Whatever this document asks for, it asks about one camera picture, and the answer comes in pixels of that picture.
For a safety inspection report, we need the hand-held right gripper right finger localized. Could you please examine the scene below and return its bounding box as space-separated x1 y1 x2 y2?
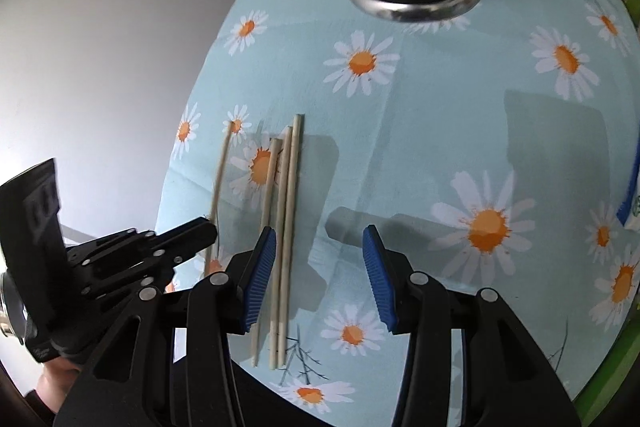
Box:
362 224 583 427

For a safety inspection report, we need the blue white salt bag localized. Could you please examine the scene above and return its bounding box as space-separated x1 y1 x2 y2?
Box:
616 157 640 228

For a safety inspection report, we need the daisy print blue tablecloth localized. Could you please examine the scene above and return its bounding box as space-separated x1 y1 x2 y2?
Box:
155 0 640 418

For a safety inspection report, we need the person's left hand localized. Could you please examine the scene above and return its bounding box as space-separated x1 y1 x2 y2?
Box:
37 354 83 415

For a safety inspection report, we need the single bamboo chopstick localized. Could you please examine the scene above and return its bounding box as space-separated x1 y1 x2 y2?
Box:
251 138 282 367
278 114 305 370
202 120 233 278
269 126 294 372

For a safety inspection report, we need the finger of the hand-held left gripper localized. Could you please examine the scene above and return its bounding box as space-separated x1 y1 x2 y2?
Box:
66 216 219 266
79 266 174 304

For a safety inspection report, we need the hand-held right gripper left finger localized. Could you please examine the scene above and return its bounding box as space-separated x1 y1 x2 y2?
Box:
52 227 278 427

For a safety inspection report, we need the person's left forearm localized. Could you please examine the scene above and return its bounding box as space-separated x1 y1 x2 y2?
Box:
20 387 58 427

